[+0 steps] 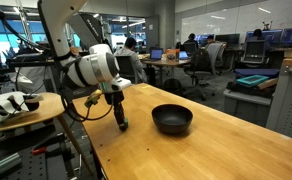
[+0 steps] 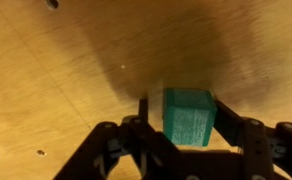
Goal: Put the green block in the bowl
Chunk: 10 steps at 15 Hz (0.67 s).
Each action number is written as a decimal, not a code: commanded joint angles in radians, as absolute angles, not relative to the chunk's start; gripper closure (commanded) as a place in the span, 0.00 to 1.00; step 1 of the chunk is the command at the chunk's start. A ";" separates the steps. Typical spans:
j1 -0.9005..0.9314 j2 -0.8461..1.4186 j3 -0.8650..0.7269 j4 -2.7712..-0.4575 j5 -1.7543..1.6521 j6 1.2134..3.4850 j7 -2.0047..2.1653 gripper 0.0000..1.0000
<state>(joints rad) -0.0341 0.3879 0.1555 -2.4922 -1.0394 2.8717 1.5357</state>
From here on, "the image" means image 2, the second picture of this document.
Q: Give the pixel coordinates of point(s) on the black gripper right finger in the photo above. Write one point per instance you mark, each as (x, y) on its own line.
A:
(228, 124)

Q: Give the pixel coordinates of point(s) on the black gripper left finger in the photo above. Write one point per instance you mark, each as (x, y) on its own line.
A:
(143, 110)

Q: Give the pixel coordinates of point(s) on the green block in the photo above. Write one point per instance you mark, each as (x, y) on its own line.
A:
(188, 116)

